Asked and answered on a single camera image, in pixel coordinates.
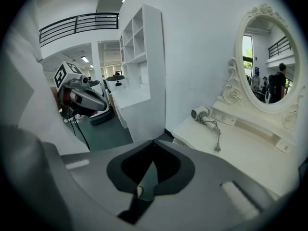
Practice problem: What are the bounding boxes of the white desk with shelf unit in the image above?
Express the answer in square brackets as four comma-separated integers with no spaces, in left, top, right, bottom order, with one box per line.
[109,3,167,143]

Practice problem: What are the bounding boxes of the black balcony railing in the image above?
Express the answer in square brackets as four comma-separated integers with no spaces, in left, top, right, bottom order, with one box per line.
[38,12,120,48]

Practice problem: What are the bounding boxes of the person's white shirt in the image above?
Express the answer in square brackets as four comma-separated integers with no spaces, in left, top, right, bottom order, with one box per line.
[4,0,90,156]

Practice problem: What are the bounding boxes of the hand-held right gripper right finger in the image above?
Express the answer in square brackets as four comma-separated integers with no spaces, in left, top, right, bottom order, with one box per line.
[143,139,282,229]

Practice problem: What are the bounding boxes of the brown cardboard box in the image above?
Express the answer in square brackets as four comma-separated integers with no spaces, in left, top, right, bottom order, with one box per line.
[108,93,119,118]

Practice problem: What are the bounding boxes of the oval vanity mirror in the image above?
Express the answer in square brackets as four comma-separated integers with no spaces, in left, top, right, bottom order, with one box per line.
[241,16,297,105]

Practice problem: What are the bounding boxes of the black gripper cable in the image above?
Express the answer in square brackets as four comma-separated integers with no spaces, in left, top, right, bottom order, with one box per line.
[68,106,91,152]

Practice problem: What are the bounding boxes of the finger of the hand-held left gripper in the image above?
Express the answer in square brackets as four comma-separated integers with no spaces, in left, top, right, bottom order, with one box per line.
[73,88,109,112]

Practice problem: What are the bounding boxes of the white hair dryer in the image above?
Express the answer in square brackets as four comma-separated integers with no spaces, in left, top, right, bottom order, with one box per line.
[191,105,222,154]

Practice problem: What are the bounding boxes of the ornate white vanity table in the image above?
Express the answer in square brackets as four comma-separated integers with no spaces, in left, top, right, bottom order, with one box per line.
[171,3,307,197]

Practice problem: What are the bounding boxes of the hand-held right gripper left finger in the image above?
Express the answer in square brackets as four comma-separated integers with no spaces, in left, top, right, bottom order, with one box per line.
[60,140,154,226]

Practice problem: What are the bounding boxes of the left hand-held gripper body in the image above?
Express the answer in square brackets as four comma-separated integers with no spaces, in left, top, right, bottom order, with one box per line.
[53,61,91,119]

